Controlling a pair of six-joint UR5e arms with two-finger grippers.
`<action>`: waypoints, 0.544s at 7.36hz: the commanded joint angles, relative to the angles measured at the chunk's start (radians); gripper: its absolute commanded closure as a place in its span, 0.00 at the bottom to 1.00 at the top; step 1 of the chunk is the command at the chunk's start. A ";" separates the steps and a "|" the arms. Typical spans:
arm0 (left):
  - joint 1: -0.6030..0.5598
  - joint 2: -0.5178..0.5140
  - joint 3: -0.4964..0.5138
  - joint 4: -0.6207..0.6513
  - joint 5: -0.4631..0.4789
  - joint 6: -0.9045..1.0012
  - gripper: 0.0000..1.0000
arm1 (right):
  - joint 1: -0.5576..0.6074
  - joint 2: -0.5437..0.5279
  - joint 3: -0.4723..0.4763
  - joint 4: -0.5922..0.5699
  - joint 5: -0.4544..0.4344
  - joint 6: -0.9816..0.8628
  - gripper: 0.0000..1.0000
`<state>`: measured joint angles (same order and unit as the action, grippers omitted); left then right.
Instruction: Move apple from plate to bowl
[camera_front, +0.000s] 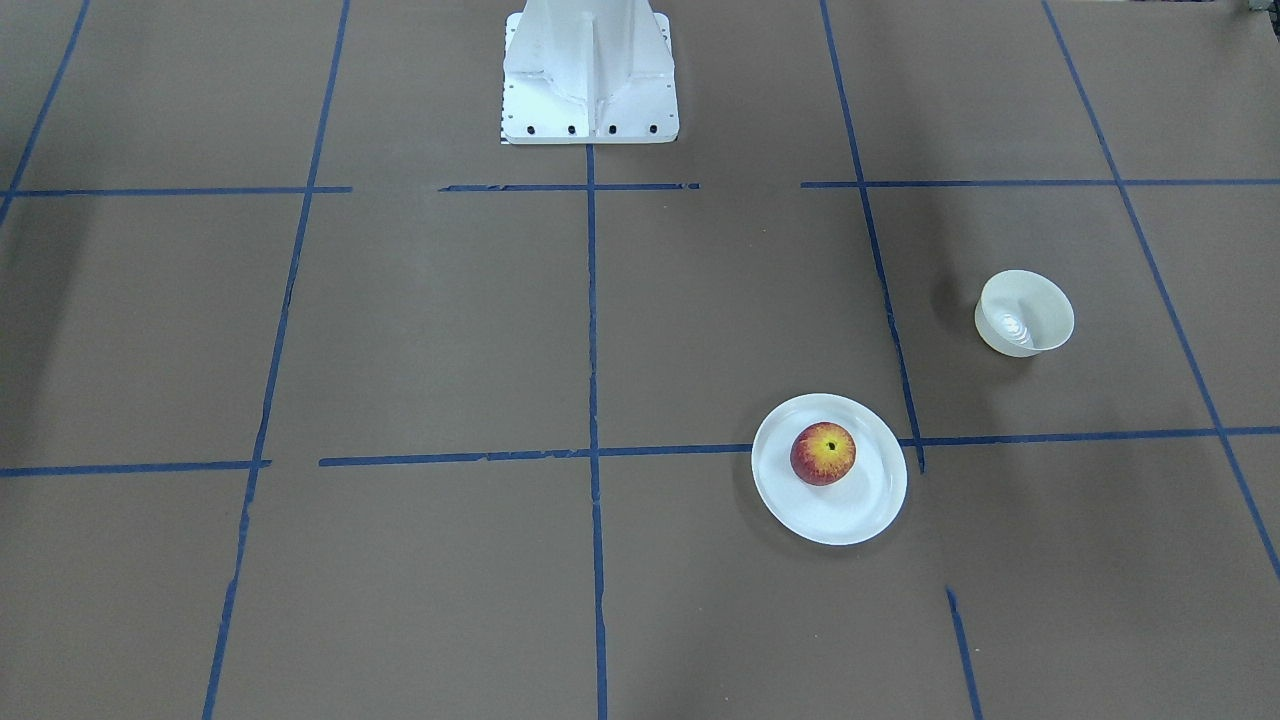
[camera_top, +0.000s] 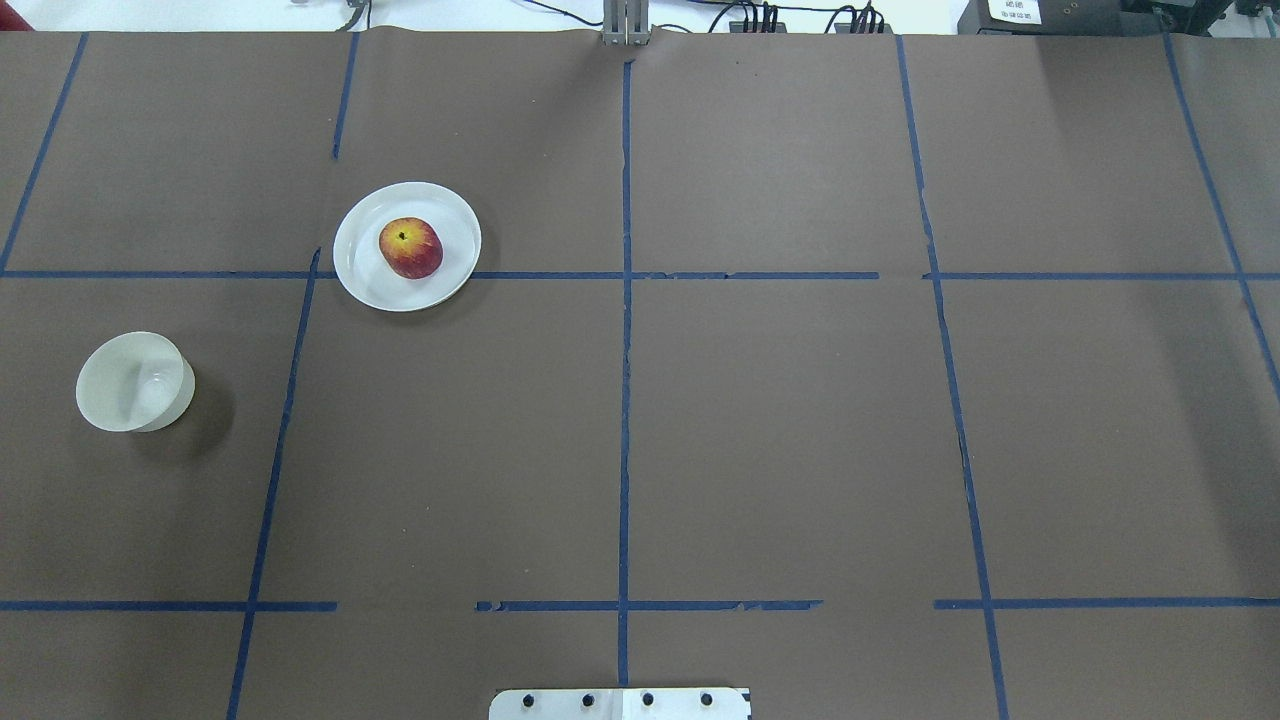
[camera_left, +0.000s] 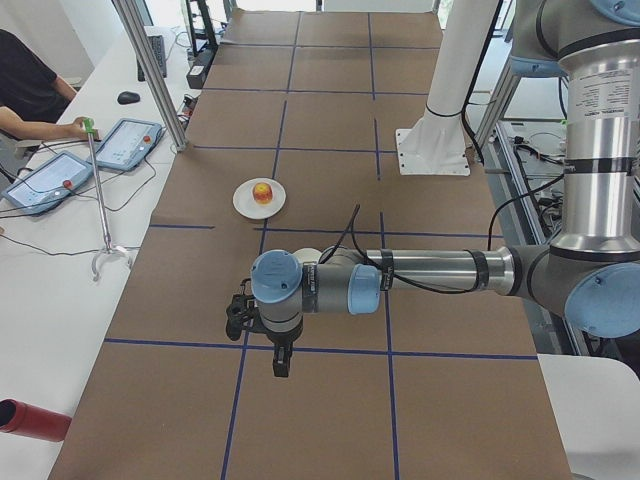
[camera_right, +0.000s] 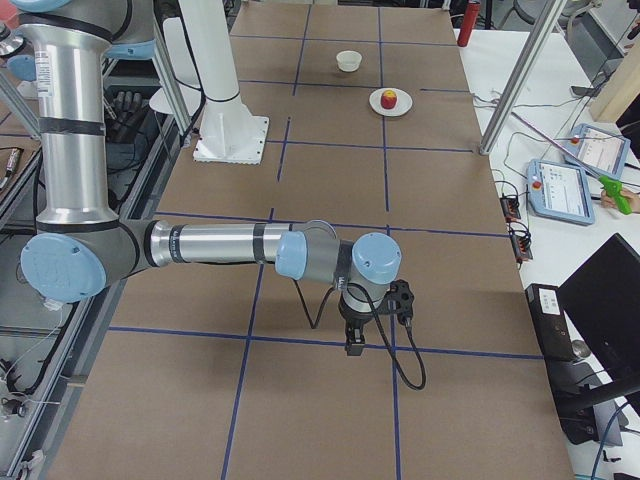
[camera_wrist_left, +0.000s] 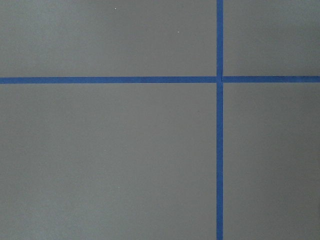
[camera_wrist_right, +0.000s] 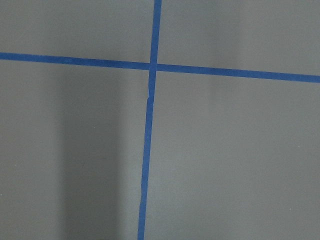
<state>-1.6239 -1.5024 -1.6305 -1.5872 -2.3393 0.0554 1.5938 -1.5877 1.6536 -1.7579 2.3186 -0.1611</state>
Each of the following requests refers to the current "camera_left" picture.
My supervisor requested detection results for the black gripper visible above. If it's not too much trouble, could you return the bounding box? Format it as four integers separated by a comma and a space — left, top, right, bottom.
266, 325, 303, 378

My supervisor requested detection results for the red yellow apple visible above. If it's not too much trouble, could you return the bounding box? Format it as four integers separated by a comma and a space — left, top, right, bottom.
252, 182, 273, 205

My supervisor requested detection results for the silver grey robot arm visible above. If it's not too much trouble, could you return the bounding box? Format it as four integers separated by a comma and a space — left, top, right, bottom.
226, 1, 639, 377

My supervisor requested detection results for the white bowl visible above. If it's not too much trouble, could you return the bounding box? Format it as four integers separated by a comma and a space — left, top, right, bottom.
293, 247, 322, 264

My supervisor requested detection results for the white round plate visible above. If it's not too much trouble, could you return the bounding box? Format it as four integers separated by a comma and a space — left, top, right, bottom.
233, 178, 286, 220

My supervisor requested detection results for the brown paper table cover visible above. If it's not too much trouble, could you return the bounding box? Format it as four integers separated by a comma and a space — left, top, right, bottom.
51, 11, 570, 479

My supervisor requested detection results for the white side table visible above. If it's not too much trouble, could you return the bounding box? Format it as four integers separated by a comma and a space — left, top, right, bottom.
1, 26, 200, 479

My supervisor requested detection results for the far blue teach pendant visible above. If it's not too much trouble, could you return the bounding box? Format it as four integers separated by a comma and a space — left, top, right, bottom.
96, 118, 163, 172

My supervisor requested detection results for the blue teach pendant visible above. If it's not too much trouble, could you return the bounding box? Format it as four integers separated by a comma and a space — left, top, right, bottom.
96, 118, 163, 172
1, 151, 93, 215

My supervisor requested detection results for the red cylinder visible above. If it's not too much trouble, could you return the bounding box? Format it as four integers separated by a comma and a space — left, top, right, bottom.
1, 399, 71, 442

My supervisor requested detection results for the near blue teach pendant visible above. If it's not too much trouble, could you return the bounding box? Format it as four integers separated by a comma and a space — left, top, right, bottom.
1, 151, 93, 215

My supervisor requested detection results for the reacher grabber stick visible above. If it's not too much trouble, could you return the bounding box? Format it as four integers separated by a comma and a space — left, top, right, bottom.
82, 117, 133, 282

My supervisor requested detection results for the black computer mouse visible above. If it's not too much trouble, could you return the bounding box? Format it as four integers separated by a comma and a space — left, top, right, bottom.
117, 91, 141, 105

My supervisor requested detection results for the black keyboard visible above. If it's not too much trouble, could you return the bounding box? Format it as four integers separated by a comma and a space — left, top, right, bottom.
136, 35, 167, 82

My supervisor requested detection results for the person in black shirt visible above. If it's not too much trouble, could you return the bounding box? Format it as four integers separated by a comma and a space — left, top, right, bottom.
1, 30, 87, 141

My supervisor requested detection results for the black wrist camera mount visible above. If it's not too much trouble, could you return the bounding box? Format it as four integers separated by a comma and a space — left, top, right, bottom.
226, 278, 266, 341

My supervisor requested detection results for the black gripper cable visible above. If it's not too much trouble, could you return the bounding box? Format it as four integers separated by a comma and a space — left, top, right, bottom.
319, 203, 566, 294

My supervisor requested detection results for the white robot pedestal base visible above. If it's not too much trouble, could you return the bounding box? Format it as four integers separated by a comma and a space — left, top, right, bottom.
396, 0, 500, 176

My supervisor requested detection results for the aluminium frame post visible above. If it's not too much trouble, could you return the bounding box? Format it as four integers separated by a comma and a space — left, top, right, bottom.
113, 0, 187, 152

